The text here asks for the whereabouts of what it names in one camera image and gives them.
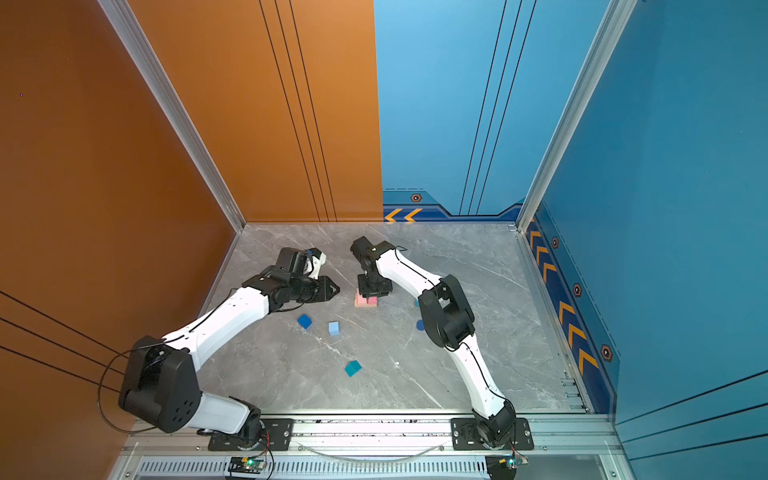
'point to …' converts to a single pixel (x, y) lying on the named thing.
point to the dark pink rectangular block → (373, 300)
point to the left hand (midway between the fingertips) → (337, 286)
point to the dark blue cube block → (305, 321)
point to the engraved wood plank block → (364, 305)
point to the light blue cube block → (334, 328)
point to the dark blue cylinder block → (420, 325)
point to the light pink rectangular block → (360, 298)
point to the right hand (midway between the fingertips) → (368, 295)
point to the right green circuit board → (501, 467)
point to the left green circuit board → (246, 464)
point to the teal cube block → (352, 368)
